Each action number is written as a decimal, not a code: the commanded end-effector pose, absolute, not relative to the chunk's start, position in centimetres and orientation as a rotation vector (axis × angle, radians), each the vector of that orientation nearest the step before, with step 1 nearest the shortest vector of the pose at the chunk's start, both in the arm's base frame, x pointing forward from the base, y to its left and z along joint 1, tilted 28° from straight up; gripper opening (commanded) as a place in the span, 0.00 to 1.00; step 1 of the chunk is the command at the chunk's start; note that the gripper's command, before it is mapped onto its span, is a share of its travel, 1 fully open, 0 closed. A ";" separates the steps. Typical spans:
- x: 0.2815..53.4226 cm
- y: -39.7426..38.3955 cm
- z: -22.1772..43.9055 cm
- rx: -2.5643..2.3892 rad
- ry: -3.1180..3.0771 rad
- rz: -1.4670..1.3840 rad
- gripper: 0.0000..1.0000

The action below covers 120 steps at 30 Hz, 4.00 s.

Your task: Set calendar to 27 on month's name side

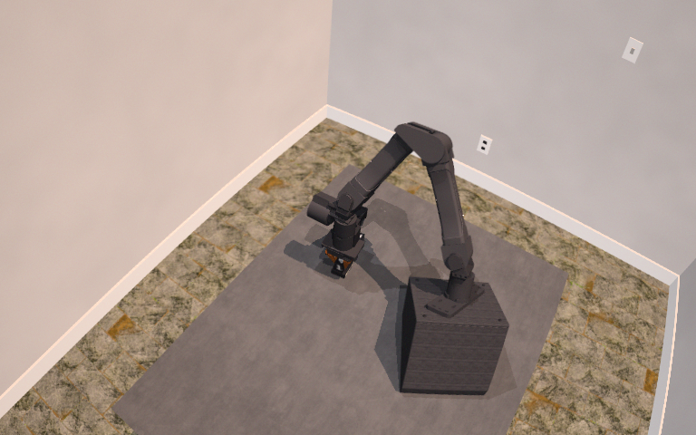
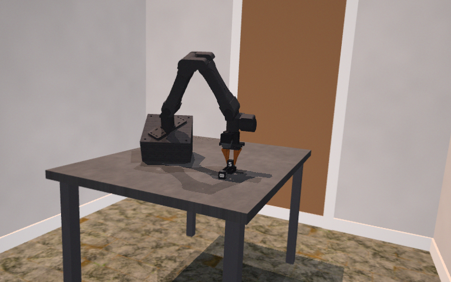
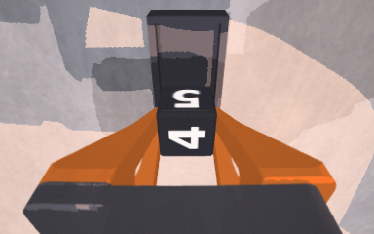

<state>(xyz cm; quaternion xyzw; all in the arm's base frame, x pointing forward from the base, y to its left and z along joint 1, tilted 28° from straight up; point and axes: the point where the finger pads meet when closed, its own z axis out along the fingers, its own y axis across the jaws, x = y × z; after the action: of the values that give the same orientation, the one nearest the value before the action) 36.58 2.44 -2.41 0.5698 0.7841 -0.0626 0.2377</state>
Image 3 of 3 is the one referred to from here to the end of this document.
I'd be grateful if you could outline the dark grey calendar cube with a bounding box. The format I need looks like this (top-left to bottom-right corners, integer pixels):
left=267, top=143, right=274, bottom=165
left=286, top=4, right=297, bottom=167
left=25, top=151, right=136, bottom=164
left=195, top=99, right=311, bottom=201
left=156, top=87, right=217, bottom=156

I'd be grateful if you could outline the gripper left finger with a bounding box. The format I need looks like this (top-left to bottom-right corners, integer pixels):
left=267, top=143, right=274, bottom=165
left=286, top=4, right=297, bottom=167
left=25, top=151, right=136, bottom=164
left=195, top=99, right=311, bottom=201
left=38, top=107, right=161, bottom=185

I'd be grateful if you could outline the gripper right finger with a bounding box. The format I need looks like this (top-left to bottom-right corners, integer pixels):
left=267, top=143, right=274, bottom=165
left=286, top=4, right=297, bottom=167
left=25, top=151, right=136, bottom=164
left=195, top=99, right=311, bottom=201
left=213, top=107, right=336, bottom=203

